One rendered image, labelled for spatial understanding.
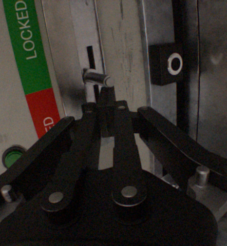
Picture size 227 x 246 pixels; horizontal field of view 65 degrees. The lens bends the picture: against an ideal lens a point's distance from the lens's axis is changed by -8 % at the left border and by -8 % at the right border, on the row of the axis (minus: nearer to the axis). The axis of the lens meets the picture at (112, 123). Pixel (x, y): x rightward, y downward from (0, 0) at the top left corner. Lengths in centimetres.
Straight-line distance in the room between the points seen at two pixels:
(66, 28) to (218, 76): 22
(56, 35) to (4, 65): 7
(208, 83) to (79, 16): 21
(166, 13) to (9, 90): 25
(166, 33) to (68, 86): 18
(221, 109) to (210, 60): 8
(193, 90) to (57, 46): 24
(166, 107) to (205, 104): 7
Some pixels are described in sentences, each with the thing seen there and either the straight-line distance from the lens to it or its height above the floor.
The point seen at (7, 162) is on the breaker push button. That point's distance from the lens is 26.
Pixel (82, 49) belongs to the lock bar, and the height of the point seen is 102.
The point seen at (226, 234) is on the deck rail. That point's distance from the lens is 40.
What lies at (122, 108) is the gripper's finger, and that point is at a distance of 15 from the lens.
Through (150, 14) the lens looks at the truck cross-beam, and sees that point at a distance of 30.
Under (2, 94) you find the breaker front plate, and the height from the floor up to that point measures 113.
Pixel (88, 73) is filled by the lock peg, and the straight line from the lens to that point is 25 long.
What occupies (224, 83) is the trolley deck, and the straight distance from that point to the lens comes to 31.
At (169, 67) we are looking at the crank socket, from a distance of 29.
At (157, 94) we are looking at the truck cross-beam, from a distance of 32.
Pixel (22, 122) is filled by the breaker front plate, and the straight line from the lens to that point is 25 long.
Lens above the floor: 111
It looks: 24 degrees down
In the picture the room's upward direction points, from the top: 110 degrees counter-clockwise
